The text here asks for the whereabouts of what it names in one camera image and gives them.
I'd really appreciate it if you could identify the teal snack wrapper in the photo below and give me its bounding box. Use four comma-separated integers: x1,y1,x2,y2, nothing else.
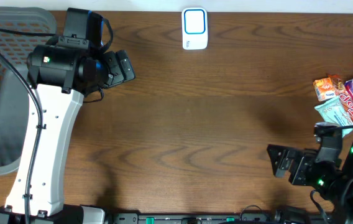
314,97,353,127

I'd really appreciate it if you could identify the small orange juice box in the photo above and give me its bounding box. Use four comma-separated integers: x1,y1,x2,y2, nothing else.
313,78,337,101

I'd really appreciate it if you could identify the red Top chocolate bar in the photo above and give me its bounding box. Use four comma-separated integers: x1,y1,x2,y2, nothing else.
328,74,353,121

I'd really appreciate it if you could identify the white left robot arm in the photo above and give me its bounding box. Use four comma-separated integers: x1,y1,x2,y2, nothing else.
0,45,135,223

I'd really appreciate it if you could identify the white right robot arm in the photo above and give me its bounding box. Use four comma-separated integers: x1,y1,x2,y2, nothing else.
267,142,353,223

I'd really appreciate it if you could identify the grey plastic mesh basket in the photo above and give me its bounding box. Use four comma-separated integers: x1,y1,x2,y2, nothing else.
0,7,57,175

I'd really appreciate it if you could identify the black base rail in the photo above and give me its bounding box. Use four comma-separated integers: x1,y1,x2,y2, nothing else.
104,212,324,224

